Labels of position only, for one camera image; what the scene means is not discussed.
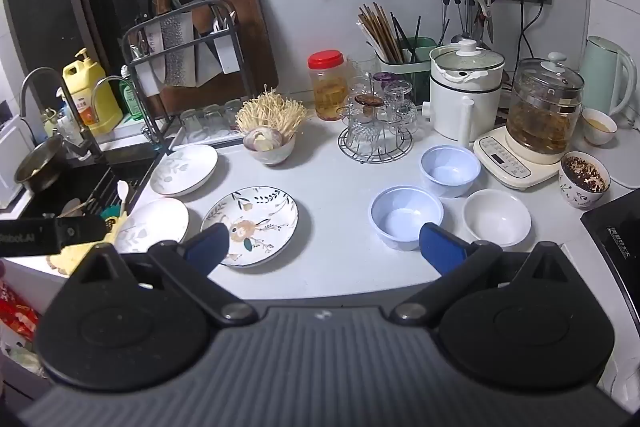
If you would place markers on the small white tea cup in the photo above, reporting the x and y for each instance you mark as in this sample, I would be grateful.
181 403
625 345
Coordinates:
599 127

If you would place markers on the yellow sponge cloth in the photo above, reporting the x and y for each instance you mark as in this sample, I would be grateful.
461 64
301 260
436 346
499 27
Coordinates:
75 252

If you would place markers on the light blue bowl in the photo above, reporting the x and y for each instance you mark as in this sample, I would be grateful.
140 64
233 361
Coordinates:
450 172
400 219

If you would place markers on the dark wooden cutting board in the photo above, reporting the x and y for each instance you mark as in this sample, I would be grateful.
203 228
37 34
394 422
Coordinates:
250 37

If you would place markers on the plain white bowl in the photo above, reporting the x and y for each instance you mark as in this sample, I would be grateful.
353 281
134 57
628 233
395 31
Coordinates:
495 217

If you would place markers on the black knife rack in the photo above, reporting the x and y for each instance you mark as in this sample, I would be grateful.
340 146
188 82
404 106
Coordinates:
150 57

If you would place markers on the white plate grey leaf print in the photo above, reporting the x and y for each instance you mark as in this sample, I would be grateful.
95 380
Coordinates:
185 169
155 224

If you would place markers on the white bowl holding mushrooms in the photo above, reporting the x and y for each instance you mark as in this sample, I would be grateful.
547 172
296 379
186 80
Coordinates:
272 154

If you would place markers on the white electric cooking pot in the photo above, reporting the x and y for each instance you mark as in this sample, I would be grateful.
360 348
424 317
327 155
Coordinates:
462 97

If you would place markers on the yellow detergent bottle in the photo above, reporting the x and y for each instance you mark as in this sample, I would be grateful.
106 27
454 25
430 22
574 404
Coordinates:
92 99

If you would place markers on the purple onion piece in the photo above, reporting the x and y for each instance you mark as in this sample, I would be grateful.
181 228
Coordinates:
262 141

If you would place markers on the patterned bowl of chili flakes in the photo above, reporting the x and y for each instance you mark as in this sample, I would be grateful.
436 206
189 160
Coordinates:
582 179

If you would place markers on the white silicone spatula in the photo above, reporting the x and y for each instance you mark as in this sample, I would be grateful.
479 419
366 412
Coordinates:
123 197

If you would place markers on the steel cleaver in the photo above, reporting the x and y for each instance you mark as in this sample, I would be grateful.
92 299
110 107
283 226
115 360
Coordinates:
172 47

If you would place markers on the green soap bottle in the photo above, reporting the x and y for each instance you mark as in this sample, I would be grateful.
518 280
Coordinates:
132 102

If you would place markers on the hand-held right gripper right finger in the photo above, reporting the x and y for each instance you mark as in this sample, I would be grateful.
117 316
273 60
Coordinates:
441 251

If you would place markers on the mint green electric kettle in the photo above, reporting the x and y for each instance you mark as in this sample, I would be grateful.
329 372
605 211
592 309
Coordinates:
605 77

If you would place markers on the dark metal sink faucet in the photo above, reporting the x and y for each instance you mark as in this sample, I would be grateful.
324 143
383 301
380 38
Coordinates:
72 112

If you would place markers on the floral print plate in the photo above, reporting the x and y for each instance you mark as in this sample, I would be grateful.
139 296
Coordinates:
260 222

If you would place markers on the steel pot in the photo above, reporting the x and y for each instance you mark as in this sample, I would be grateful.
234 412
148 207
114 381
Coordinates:
37 167

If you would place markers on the slim curved faucet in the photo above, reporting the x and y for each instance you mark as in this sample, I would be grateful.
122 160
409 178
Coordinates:
135 94

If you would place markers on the bundle of wooden chopsticks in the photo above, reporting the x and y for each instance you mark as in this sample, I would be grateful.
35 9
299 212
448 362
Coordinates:
380 32

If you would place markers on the red printed packet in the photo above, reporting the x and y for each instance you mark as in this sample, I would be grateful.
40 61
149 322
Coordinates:
17 307

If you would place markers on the enoki mushroom bunch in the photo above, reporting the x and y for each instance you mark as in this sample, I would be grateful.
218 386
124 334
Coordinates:
270 114

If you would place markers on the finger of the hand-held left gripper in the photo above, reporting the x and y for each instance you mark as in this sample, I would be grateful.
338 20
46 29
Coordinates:
82 231

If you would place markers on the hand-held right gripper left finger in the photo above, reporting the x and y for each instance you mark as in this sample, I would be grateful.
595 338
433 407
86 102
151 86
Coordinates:
207 249

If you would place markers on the glass health kettle with base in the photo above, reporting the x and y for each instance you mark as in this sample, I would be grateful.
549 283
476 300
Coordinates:
542 112

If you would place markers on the red lid plastic jar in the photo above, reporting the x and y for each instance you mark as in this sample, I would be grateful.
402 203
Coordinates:
327 89

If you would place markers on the clear drinking glass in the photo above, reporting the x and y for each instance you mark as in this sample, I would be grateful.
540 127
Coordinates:
232 112
212 116
191 119

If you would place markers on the black induction cooktop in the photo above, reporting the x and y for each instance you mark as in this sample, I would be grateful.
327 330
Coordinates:
617 227

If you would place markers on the green chopstick holder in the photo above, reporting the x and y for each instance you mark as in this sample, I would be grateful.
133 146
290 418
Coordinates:
417 57

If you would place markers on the purple glass cup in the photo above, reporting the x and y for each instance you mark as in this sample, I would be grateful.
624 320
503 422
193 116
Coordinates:
385 79

